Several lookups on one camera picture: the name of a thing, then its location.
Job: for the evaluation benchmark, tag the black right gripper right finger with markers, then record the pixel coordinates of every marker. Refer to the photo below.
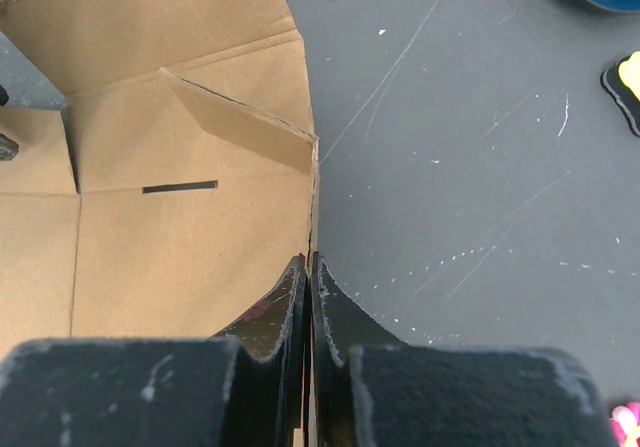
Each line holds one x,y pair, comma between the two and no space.
373,389

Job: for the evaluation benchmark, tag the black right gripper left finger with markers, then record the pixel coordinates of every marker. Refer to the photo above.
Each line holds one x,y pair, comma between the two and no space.
244,386

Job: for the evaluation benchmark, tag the brown cardboard box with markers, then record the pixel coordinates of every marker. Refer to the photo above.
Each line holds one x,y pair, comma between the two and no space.
178,183

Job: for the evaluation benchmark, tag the pink flower charm right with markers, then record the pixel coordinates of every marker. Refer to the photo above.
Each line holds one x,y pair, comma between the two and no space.
625,422

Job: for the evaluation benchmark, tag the yellow bone sponge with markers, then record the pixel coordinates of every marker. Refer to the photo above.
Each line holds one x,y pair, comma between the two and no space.
621,82

